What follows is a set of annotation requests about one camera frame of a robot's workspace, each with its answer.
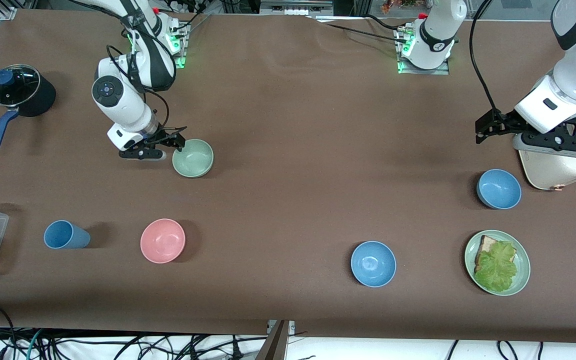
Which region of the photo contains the dark pot with blue handle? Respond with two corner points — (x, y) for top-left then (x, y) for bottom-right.
(0, 64), (57, 152)

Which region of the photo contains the grey power strip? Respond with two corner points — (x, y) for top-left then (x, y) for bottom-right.
(259, 0), (336, 17)

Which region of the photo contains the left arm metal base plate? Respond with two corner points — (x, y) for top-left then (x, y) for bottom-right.
(394, 26), (451, 76)

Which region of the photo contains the aluminium frame corner bracket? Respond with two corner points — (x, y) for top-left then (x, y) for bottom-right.
(0, 0), (19, 22)

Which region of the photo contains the black base power cable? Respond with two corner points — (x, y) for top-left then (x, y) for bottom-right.
(170, 0), (211, 38)
(308, 14), (409, 44)

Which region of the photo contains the orange brown object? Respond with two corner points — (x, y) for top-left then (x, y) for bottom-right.
(382, 0), (419, 14)

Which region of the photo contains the blue ribbed cup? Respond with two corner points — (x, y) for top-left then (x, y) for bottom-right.
(43, 220), (91, 250)

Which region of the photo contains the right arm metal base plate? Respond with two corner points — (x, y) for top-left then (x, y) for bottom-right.
(140, 20), (190, 70)

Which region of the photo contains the teal floor cable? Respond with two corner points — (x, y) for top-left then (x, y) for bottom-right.
(18, 328), (45, 360)

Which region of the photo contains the pink bowl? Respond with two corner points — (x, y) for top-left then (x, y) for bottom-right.
(140, 218), (187, 264)

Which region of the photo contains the glass lid with blue knob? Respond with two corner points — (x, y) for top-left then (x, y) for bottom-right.
(0, 64), (42, 107)

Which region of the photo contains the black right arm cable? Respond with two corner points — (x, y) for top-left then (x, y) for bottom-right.
(106, 44), (170, 132)

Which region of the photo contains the bread slice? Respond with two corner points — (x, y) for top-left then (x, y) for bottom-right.
(474, 235), (500, 273)

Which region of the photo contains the metal table bracket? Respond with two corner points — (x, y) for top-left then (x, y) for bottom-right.
(267, 320), (296, 335)

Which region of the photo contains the green bowl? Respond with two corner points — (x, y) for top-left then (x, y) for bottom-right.
(172, 139), (215, 179)

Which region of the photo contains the cream toaster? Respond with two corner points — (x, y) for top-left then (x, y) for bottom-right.
(518, 112), (576, 192)

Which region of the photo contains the green lettuce leaf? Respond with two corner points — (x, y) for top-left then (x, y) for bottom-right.
(474, 241), (518, 292)

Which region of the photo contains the green plate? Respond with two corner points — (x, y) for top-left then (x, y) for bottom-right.
(464, 230), (531, 297)

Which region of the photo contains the blue bowl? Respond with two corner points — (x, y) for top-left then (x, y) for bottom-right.
(350, 241), (397, 288)
(476, 169), (522, 210)

